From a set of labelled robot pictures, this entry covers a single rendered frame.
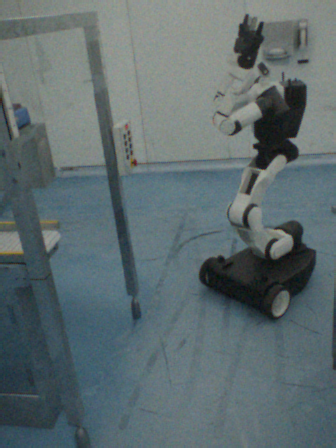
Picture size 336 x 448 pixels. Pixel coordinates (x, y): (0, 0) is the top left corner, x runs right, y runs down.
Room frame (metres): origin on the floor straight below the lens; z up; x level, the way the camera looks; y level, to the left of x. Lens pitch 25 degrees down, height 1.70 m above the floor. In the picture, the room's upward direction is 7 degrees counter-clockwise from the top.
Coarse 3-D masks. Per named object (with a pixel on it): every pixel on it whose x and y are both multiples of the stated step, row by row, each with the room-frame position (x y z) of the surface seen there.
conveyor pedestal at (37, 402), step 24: (24, 288) 1.68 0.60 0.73; (0, 312) 1.65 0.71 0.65; (24, 312) 1.64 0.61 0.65; (0, 336) 1.66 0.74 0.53; (24, 336) 1.62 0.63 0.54; (0, 360) 1.67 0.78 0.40; (24, 360) 1.64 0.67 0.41; (48, 360) 1.72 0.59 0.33; (0, 384) 1.67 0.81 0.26; (24, 384) 1.65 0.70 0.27; (48, 384) 1.67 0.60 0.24; (0, 408) 1.69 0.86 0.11; (24, 408) 1.67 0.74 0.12; (48, 408) 1.65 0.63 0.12
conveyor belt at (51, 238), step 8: (0, 232) 1.86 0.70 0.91; (8, 232) 1.85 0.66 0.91; (16, 232) 1.84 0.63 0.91; (48, 232) 1.80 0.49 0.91; (56, 232) 1.80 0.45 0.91; (0, 240) 1.78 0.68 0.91; (8, 240) 1.77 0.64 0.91; (16, 240) 1.76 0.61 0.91; (48, 240) 1.73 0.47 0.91; (56, 240) 1.77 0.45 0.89; (0, 248) 1.70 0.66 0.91; (8, 248) 1.69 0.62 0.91; (16, 248) 1.68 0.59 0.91; (48, 248) 1.69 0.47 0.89
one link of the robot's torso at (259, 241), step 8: (256, 208) 2.45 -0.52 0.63; (248, 216) 2.42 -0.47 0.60; (256, 216) 2.43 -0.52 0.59; (232, 224) 2.57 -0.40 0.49; (256, 224) 2.43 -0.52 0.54; (240, 232) 2.56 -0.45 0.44; (248, 232) 2.46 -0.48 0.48; (256, 232) 2.44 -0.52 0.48; (264, 232) 2.55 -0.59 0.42; (248, 240) 2.60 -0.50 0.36; (256, 240) 2.50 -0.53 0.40; (264, 240) 2.55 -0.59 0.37; (272, 240) 2.57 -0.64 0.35; (256, 248) 2.55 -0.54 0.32; (264, 248) 2.55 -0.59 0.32; (264, 256) 2.56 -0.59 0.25
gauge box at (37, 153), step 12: (24, 144) 1.76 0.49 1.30; (36, 144) 1.75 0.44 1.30; (48, 144) 1.84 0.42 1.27; (24, 156) 1.76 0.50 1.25; (36, 156) 1.75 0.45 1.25; (48, 156) 1.83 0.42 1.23; (36, 168) 1.76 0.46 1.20; (48, 168) 1.81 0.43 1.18; (0, 180) 1.79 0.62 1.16; (36, 180) 1.76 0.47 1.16; (48, 180) 1.79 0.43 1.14
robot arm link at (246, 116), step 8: (240, 112) 2.41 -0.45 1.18; (248, 112) 2.39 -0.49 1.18; (256, 112) 2.39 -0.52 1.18; (224, 120) 2.36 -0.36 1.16; (232, 120) 2.39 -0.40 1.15; (240, 120) 2.38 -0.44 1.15; (248, 120) 2.39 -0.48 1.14; (256, 120) 2.41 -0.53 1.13; (224, 128) 2.35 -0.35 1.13; (232, 128) 2.36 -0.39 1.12; (240, 128) 2.38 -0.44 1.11
